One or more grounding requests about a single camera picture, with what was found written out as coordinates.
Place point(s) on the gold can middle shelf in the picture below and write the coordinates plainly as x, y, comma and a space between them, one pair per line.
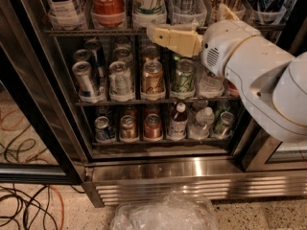
152, 77

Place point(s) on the front silver redbull can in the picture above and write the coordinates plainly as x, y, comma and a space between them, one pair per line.
86, 79

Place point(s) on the gold can shelf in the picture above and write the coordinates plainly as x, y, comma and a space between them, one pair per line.
152, 77
128, 127

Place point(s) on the open glass fridge door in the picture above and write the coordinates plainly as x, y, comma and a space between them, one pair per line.
34, 141

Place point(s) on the red juice bottle white cap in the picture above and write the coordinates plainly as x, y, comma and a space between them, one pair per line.
178, 122

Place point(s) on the green can bottom shelf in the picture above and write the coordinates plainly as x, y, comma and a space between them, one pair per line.
224, 124

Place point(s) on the red coca-cola can top shelf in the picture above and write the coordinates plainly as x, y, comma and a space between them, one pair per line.
109, 12

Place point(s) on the stainless steel display fridge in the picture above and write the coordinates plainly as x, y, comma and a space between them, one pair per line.
247, 163

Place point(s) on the green can middle shelf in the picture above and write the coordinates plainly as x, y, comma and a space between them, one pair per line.
183, 77

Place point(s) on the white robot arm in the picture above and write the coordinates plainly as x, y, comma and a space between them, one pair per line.
271, 82

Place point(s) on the front red coke can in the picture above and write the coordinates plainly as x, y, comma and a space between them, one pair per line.
232, 89

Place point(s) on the clear water bottle bottom shelf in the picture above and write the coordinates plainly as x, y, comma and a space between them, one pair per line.
200, 122

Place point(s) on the copper can bottom shelf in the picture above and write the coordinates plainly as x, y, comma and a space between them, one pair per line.
152, 128

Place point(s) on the rear blue redbull can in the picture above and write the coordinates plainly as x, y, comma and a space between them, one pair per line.
95, 47

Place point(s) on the clear water bottle middle shelf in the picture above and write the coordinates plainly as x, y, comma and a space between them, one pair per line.
210, 85

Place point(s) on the gold can bottom shelf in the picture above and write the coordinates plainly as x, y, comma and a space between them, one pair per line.
128, 127

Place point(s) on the green can shelf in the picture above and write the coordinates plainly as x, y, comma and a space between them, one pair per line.
224, 124
183, 77

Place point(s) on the clear plastic bag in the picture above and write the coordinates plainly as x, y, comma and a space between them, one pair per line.
176, 211

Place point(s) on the blue silver can bottom shelf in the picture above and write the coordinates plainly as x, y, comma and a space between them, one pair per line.
104, 131

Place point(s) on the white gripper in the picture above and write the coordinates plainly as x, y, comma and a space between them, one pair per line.
225, 45

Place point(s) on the clear water bottle shelf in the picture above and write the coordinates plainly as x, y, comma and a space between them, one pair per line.
200, 122
210, 85

